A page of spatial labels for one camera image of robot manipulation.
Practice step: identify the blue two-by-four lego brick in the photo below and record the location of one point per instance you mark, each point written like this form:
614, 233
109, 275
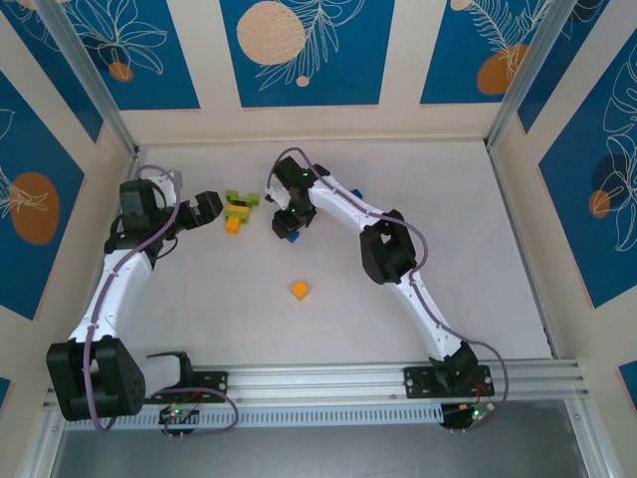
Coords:
294, 238

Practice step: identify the small green lego brick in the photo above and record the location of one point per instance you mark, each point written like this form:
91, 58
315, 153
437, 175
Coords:
232, 195
253, 199

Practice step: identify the square yellow lego brick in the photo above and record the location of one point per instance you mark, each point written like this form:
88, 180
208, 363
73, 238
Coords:
300, 290
233, 226

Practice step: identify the black lego brick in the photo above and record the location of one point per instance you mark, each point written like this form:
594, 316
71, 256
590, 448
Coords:
241, 202

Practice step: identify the wide yellow lego brick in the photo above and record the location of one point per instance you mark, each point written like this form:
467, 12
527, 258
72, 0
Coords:
243, 209

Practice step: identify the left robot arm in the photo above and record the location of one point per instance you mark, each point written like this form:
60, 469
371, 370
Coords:
99, 383

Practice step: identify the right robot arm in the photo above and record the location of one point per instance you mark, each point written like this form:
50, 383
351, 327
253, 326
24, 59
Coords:
388, 249

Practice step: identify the grey metal sheet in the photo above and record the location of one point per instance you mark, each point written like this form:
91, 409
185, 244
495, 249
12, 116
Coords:
348, 455

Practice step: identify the aluminium side rail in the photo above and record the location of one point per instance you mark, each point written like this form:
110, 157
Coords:
546, 331
130, 171

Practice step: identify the aluminium frame post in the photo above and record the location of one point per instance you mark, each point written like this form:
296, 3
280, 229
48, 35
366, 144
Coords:
531, 74
92, 79

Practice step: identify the long aluminium mounting rail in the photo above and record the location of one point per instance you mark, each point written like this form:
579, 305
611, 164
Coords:
318, 383

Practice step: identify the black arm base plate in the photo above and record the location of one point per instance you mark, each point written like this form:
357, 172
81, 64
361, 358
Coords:
418, 382
214, 386

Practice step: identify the aluminium frame bar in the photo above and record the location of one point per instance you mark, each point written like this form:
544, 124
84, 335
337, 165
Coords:
592, 438
40, 448

